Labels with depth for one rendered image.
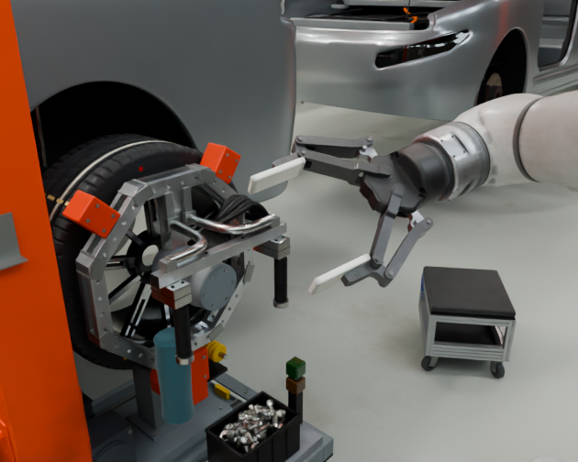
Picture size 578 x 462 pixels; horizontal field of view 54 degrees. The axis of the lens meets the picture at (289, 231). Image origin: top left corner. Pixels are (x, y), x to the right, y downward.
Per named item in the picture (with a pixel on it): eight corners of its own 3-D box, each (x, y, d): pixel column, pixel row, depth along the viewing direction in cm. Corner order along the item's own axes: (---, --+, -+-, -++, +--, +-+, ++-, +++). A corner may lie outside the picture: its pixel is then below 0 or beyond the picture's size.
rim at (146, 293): (148, 327, 193) (204, 191, 196) (192, 354, 179) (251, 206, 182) (8, 302, 153) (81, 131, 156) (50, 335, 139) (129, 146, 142)
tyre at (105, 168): (155, 351, 199) (226, 177, 203) (199, 379, 185) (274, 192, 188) (-33, 325, 147) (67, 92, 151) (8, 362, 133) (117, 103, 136)
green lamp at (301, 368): (294, 368, 153) (294, 355, 152) (305, 373, 151) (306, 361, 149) (284, 374, 151) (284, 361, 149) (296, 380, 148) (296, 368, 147)
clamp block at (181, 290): (168, 289, 136) (166, 269, 134) (193, 302, 130) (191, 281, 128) (150, 297, 132) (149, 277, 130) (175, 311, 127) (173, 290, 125)
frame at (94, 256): (241, 310, 189) (236, 150, 167) (256, 317, 185) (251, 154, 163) (94, 390, 151) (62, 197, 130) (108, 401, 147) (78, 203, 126)
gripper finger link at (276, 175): (306, 160, 65) (303, 156, 65) (253, 181, 62) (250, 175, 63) (301, 175, 68) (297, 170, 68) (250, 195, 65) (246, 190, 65)
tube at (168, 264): (175, 228, 150) (172, 191, 146) (225, 248, 138) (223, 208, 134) (117, 249, 138) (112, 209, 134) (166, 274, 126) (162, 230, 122)
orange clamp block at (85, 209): (104, 206, 140) (76, 188, 133) (122, 214, 135) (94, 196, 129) (89, 231, 139) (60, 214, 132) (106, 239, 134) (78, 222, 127)
